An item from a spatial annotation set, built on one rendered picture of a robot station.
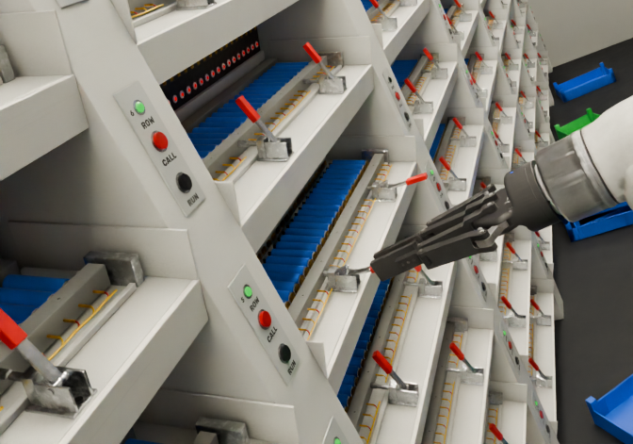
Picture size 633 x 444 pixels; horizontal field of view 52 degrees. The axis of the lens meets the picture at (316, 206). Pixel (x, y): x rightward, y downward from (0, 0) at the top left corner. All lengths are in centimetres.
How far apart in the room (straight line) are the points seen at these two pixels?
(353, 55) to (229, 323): 70
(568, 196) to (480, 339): 70
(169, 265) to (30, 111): 18
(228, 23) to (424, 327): 59
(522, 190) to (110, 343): 45
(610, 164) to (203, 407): 48
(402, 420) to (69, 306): 54
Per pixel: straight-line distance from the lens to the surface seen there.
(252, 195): 73
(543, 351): 198
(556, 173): 73
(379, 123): 123
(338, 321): 83
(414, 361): 105
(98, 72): 59
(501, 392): 152
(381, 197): 110
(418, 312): 115
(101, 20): 62
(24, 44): 58
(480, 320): 141
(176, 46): 70
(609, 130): 73
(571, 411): 195
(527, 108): 323
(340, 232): 97
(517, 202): 75
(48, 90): 54
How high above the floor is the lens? 129
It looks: 18 degrees down
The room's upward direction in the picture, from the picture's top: 28 degrees counter-clockwise
